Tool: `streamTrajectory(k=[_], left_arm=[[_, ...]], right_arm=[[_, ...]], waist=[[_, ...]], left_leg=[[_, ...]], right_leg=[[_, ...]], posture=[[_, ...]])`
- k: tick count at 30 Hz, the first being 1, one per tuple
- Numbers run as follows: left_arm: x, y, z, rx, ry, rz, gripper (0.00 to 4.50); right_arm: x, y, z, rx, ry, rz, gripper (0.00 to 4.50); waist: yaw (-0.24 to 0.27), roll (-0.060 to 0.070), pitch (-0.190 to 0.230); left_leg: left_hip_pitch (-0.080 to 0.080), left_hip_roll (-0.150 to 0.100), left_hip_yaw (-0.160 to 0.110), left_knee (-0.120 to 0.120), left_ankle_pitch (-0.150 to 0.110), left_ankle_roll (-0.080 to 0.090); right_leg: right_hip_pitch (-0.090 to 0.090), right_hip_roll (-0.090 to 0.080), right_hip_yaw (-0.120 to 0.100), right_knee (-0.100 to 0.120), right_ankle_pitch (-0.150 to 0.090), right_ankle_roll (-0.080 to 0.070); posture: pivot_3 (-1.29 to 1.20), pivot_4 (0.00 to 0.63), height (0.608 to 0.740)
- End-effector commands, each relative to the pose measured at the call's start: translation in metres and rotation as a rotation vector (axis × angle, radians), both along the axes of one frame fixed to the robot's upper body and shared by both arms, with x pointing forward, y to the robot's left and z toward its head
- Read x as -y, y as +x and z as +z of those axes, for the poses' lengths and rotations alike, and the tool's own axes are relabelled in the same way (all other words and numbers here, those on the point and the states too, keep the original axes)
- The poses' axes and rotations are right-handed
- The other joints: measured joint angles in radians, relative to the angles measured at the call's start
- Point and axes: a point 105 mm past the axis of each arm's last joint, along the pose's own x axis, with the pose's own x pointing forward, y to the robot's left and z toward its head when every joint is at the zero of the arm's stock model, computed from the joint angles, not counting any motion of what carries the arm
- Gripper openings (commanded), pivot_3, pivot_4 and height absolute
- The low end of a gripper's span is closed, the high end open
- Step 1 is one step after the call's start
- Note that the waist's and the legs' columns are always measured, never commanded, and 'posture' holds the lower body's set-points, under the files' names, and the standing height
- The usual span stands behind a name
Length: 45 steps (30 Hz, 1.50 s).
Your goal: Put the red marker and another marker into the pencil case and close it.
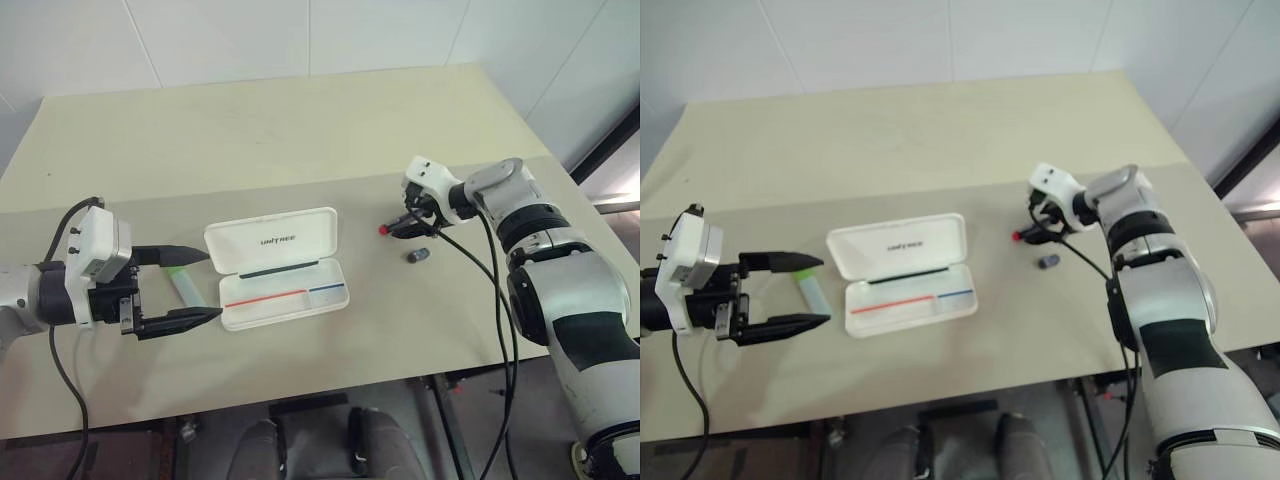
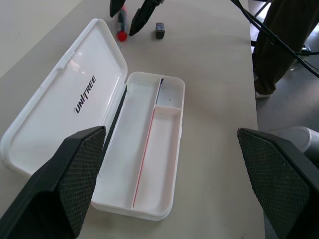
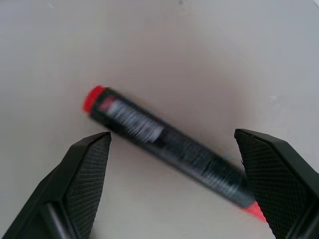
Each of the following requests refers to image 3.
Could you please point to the black marker with red cap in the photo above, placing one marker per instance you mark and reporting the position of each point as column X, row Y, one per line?
column 174, row 149

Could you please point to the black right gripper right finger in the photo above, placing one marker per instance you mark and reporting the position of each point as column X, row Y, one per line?
column 279, row 179

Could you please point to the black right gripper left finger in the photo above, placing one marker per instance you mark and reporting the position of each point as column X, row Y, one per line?
column 77, row 184

